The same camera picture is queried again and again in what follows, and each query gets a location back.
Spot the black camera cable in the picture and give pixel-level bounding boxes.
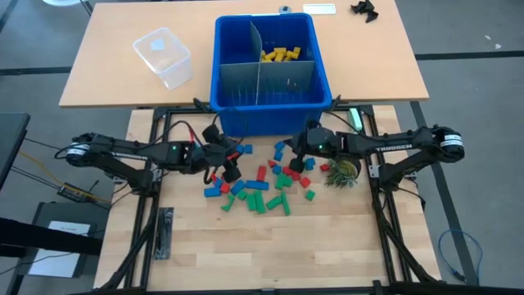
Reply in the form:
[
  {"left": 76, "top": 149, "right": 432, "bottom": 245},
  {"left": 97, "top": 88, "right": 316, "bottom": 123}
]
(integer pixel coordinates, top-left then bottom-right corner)
[
  {"left": 305, "top": 109, "right": 361, "bottom": 134},
  {"left": 161, "top": 107, "right": 249, "bottom": 185}
]

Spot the large blue plastic bin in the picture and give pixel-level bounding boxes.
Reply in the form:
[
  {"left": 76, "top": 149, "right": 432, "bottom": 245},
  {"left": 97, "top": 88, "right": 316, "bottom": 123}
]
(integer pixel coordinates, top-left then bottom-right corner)
[{"left": 210, "top": 11, "right": 333, "bottom": 138}]

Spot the green arch block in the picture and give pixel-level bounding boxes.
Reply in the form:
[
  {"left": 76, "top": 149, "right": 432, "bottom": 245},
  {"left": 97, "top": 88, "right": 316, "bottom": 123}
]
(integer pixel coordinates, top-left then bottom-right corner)
[{"left": 220, "top": 193, "right": 237, "bottom": 213}]

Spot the short grey slotted divider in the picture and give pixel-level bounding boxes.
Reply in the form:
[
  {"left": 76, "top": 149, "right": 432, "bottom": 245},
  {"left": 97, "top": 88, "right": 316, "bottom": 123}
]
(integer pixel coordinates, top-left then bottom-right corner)
[{"left": 219, "top": 60, "right": 317, "bottom": 103}]

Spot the black beam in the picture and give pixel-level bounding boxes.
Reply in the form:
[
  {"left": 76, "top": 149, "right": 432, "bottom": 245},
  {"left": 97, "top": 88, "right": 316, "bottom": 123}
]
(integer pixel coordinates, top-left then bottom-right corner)
[{"left": 0, "top": 216, "right": 104, "bottom": 257}]

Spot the potted succulent plant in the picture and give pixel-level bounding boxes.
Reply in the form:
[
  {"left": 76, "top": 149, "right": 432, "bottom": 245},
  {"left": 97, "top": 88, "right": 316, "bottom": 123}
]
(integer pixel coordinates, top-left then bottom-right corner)
[{"left": 324, "top": 158, "right": 364, "bottom": 189}]

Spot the white rectangular pad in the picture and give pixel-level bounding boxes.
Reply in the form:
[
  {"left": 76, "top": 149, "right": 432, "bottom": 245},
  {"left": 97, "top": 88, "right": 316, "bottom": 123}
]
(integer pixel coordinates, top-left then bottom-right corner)
[{"left": 302, "top": 2, "right": 337, "bottom": 16}]

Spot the black side table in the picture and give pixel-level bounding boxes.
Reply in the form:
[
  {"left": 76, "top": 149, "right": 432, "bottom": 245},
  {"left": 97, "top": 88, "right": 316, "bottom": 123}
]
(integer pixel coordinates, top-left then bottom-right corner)
[{"left": 0, "top": 112, "right": 32, "bottom": 192}]

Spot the black hex key holder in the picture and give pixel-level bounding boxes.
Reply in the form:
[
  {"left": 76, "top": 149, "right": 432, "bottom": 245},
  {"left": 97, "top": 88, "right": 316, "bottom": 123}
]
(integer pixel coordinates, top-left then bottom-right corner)
[{"left": 154, "top": 206, "right": 175, "bottom": 261}]

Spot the black right camera cable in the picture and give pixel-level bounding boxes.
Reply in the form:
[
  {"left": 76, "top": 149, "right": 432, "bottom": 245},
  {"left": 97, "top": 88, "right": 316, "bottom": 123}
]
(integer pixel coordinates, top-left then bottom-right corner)
[{"left": 305, "top": 109, "right": 361, "bottom": 134}]

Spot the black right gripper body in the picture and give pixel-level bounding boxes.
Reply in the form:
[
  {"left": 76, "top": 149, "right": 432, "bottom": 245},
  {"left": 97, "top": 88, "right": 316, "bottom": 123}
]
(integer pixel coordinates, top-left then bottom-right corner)
[{"left": 298, "top": 129, "right": 320, "bottom": 159}]

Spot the plain white paper sheet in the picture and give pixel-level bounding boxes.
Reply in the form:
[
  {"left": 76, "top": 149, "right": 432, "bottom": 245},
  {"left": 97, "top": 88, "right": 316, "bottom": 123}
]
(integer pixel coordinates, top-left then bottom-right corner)
[{"left": 27, "top": 220, "right": 92, "bottom": 279}]

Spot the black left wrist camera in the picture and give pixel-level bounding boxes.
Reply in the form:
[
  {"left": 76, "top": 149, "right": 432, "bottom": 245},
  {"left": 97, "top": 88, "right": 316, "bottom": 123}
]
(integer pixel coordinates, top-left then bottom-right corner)
[{"left": 201, "top": 124, "right": 223, "bottom": 145}]

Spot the black flat case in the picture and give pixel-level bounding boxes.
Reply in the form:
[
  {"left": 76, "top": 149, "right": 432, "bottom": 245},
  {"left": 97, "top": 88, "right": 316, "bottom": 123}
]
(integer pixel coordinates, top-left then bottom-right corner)
[{"left": 16, "top": 200, "right": 103, "bottom": 279}]

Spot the black plastic gripper part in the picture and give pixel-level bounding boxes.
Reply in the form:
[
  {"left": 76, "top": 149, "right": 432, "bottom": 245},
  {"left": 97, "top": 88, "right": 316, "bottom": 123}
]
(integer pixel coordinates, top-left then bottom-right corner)
[{"left": 350, "top": 0, "right": 380, "bottom": 24}]

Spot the blue coiled cable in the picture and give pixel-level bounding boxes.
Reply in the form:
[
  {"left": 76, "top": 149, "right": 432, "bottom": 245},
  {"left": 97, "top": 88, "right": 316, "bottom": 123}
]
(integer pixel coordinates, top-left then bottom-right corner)
[{"left": 437, "top": 229, "right": 484, "bottom": 284}]

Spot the black circuit board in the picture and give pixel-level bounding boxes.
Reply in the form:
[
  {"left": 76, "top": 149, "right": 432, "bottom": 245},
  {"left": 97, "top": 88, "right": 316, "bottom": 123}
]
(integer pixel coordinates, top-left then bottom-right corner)
[{"left": 56, "top": 179, "right": 102, "bottom": 205}]

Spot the long grey slotted divider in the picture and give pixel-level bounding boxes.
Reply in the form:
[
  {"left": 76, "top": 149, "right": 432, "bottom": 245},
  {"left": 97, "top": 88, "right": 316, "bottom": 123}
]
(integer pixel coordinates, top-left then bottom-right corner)
[{"left": 249, "top": 20, "right": 264, "bottom": 107}]

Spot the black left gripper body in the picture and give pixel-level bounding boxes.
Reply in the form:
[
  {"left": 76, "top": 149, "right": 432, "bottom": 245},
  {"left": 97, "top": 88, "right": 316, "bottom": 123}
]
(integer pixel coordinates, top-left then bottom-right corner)
[{"left": 192, "top": 141, "right": 230, "bottom": 171}]

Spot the small mint green box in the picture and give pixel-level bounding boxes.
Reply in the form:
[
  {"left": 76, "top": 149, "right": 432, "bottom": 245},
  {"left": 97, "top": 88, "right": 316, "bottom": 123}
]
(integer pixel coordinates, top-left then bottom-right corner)
[{"left": 347, "top": 107, "right": 364, "bottom": 133}]

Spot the black left camera cable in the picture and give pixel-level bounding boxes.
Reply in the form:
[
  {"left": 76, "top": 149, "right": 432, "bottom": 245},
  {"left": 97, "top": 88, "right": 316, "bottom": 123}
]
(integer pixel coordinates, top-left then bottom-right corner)
[{"left": 161, "top": 107, "right": 249, "bottom": 185}]

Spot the clear plastic block container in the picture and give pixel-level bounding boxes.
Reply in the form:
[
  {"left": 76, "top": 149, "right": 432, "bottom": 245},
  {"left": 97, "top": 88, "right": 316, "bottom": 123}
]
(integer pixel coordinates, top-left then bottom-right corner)
[{"left": 131, "top": 26, "right": 193, "bottom": 91}]

